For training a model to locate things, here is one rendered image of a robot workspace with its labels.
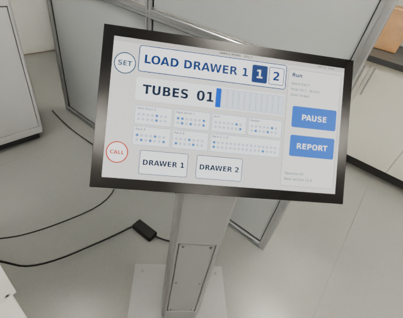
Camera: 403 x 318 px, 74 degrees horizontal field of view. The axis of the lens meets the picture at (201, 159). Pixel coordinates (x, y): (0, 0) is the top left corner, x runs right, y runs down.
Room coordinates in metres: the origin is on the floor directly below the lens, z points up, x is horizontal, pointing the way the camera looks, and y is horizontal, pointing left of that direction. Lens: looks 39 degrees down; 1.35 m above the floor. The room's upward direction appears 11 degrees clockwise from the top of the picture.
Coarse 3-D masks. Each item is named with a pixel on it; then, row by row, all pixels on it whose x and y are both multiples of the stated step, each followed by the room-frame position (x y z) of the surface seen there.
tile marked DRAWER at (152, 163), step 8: (144, 152) 0.40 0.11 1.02; (152, 152) 0.40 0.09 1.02; (160, 152) 0.40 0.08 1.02; (168, 152) 0.41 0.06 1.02; (144, 160) 0.39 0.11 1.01; (152, 160) 0.39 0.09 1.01; (160, 160) 0.39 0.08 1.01; (168, 160) 0.40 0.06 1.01; (176, 160) 0.40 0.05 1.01; (184, 160) 0.40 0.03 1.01; (144, 168) 0.38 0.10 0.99; (152, 168) 0.38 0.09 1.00; (160, 168) 0.38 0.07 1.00; (168, 168) 0.39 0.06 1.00; (176, 168) 0.39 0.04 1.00; (184, 168) 0.39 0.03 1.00; (168, 176) 0.38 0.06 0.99; (176, 176) 0.38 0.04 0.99; (184, 176) 0.39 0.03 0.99
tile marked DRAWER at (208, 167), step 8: (200, 160) 0.41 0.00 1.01; (208, 160) 0.42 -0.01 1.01; (216, 160) 0.42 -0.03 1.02; (224, 160) 0.42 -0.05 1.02; (232, 160) 0.43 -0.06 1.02; (240, 160) 0.43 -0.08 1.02; (200, 168) 0.40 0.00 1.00; (208, 168) 0.41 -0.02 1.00; (216, 168) 0.41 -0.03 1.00; (224, 168) 0.41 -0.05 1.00; (232, 168) 0.42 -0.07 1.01; (240, 168) 0.42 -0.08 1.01; (200, 176) 0.39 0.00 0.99; (208, 176) 0.40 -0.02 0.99; (216, 176) 0.40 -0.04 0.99; (224, 176) 0.40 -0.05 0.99; (232, 176) 0.41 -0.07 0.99; (240, 176) 0.41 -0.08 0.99
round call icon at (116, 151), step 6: (108, 144) 0.39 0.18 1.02; (114, 144) 0.39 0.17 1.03; (120, 144) 0.40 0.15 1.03; (126, 144) 0.40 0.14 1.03; (108, 150) 0.38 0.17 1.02; (114, 150) 0.39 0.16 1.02; (120, 150) 0.39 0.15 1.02; (126, 150) 0.39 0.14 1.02; (108, 156) 0.38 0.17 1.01; (114, 156) 0.38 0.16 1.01; (120, 156) 0.38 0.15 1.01; (126, 156) 0.38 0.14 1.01; (108, 162) 0.37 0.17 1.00; (114, 162) 0.37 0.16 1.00; (120, 162) 0.38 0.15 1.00; (126, 162) 0.38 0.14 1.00
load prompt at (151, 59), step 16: (144, 48) 0.52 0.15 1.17; (160, 48) 0.53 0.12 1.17; (144, 64) 0.50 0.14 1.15; (160, 64) 0.51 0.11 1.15; (176, 64) 0.52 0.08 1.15; (192, 64) 0.52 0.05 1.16; (208, 64) 0.53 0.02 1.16; (224, 64) 0.54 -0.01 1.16; (240, 64) 0.55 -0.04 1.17; (256, 64) 0.56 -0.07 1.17; (272, 64) 0.57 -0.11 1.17; (224, 80) 0.52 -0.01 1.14; (240, 80) 0.53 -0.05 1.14; (256, 80) 0.54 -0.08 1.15; (272, 80) 0.55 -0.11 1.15
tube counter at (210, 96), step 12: (204, 96) 0.49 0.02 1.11; (216, 96) 0.50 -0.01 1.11; (228, 96) 0.50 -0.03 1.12; (240, 96) 0.51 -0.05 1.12; (252, 96) 0.52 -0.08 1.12; (264, 96) 0.52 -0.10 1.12; (276, 96) 0.53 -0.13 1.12; (216, 108) 0.48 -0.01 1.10; (228, 108) 0.49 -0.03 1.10; (240, 108) 0.50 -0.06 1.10; (252, 108) 0.50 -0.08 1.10; (264, 108) 0.51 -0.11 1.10; (276, 108) 0.51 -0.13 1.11
